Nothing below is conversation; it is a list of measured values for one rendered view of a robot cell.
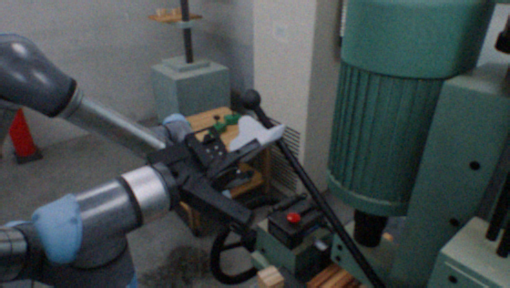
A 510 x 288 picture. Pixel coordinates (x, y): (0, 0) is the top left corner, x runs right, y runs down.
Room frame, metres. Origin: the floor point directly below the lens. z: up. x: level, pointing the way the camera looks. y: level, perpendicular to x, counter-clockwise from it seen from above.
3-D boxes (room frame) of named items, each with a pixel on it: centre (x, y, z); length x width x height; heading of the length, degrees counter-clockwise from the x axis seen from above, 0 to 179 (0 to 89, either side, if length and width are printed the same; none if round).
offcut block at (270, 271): (0.53, -0.03, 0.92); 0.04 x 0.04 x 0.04; 31
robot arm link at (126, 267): (0.36, 0.23, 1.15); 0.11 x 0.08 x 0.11; 71
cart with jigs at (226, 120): (2.00, 0.30, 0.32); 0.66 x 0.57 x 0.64; 129
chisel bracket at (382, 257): (0.48, -0.22, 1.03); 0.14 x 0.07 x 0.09; 40
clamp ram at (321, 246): (0.59, -0.16, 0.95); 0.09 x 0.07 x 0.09; 130
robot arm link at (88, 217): (0.35, 0.21, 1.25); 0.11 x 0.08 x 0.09; 130
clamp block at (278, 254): (0.66, -0.10, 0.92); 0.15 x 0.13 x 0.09; 130
